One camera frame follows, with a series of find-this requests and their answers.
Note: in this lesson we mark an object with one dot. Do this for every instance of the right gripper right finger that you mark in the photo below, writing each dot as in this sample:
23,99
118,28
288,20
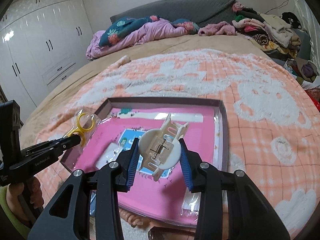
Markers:
250,215

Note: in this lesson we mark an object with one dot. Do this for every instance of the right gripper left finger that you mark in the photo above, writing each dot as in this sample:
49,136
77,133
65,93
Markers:
66,216

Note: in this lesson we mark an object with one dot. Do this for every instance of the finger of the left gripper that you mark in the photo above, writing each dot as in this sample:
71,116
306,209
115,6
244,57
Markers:
48,152

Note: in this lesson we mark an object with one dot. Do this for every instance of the yellow rings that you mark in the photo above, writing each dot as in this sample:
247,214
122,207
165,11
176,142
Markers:
83,127

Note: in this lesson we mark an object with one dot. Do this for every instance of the large white hair claw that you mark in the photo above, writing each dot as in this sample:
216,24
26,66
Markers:
160,147

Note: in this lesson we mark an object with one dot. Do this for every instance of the blue small packet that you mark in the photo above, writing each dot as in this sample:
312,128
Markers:
92,206

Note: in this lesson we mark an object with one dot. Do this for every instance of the green sleeve forearm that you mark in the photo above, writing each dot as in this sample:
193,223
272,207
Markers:
11,227

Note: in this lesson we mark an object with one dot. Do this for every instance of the small white packet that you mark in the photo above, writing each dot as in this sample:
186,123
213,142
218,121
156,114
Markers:
190,204

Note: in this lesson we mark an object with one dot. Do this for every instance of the white earring card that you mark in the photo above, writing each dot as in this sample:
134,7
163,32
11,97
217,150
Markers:
110,154

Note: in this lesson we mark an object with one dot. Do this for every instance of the orange plaid cloud blanket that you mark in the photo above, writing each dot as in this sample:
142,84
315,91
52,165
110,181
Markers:
273,124

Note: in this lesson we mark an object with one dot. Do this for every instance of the white wardrobe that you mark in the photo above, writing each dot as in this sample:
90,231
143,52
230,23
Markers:
43,42

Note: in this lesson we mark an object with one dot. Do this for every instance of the red plastic object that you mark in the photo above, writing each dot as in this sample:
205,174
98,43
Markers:
314,95

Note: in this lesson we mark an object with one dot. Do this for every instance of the purple floral duvet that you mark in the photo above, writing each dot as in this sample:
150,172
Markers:
128,31

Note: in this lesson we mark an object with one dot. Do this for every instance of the bag of clothes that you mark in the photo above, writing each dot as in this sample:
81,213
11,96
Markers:
304,72

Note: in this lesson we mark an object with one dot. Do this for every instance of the beige bed sheet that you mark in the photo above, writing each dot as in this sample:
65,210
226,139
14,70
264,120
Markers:
57,98

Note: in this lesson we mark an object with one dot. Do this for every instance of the pile of folded clothes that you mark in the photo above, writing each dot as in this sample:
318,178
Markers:
269,33

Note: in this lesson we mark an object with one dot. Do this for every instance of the pink fuzzy garment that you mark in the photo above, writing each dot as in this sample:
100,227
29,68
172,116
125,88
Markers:
221,28

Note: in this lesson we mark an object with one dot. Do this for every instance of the black bag by curtain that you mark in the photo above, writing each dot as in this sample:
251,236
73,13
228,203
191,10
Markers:
291,19

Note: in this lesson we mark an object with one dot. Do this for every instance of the grey padded headboard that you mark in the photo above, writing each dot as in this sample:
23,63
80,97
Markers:
201,12

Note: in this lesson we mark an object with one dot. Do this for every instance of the white striped curtain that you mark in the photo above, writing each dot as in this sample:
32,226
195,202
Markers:
310,23

